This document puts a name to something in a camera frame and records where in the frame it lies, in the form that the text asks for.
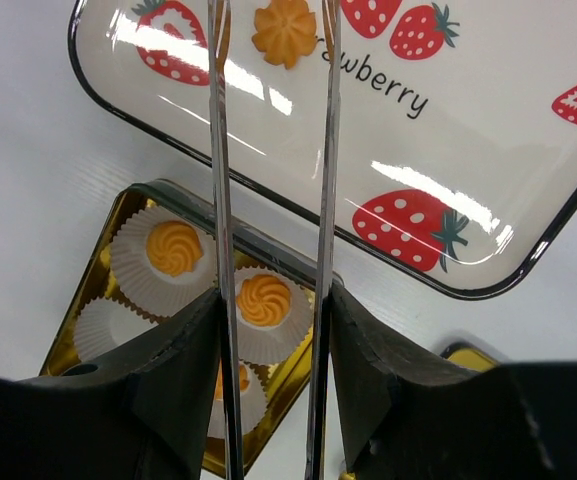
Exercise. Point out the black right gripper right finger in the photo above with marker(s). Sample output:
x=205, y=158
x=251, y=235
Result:
x=407, y=413

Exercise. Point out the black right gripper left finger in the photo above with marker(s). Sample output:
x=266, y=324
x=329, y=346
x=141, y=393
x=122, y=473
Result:
x=139, y=411

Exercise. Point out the gold tin lid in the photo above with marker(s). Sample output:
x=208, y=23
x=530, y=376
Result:
x=468, y=356

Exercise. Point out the white paper cup front left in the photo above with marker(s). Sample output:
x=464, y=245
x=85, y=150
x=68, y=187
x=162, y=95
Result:
x=105, y=324

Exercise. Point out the white paper cup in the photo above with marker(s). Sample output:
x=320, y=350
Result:
x=272, y=345
x=105, y=324
x=154, y=292
x=253, y=403

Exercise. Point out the white paper cup front right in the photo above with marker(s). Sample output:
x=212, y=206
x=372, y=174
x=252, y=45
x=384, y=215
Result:
x=253, y=403

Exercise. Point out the white paper cup back left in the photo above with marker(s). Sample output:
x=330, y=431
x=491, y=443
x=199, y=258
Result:
x=154, y=292

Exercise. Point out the white paper cup back right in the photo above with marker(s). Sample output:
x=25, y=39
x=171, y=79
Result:
x=272, y=345

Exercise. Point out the gold square cookie tin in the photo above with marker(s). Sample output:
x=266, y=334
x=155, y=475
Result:
x=283, y=382

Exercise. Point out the strawberry print tray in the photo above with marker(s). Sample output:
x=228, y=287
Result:
x=457, y=150

